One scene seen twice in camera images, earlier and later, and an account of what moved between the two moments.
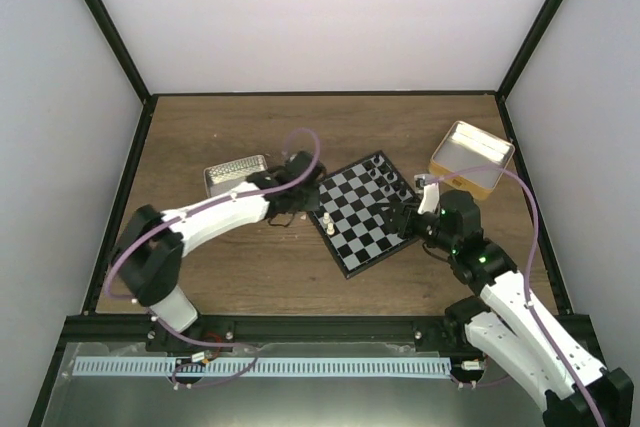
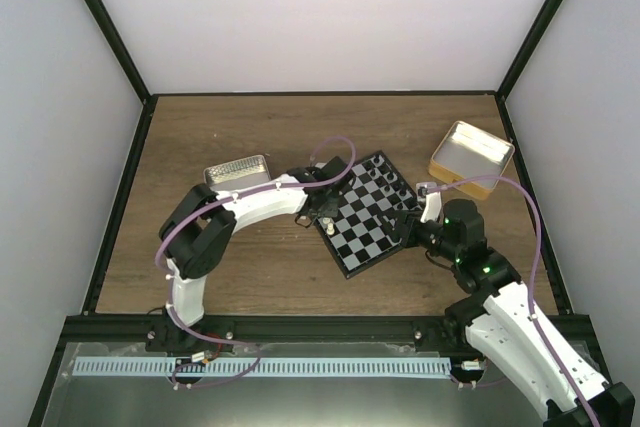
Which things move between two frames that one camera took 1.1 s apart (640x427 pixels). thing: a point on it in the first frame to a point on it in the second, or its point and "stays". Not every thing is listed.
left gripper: (313, 201) to (331, 210)
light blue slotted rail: (265, 366) stays
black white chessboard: (350, 215) stays
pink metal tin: (223, 177) stays
